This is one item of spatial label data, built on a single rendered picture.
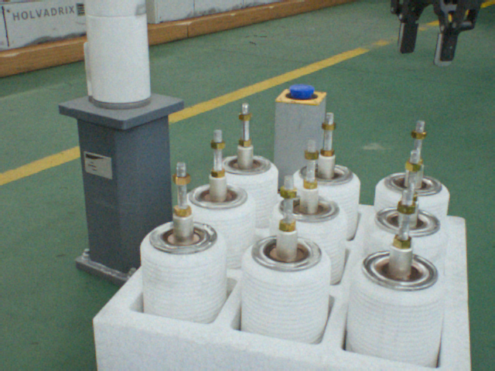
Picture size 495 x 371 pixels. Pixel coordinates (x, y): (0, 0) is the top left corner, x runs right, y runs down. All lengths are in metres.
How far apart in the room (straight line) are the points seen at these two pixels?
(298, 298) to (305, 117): 0.43
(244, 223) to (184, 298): 0.14
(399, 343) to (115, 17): 0.62
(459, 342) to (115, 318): 0.36
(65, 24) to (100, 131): 1.88
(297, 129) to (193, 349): 0.46
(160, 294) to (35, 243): 0.62
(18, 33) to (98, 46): 1.75
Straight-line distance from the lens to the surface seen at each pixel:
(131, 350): 0.73
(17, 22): 2.75
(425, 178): 0.91
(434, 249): 0.76
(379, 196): 0.88
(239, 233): 0.80
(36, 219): 1.39
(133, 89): 1.03
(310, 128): 1.03
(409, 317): 0.65
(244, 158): 0.91
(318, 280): 0.67
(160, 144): 1.06
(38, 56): 2.73
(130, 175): 1.04
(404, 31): 0.86
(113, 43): 1.01
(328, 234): 0.76
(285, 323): 0.68
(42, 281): 1.17
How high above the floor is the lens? 0.58
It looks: 23 degrees down
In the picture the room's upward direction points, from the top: 1 degrees clockwise
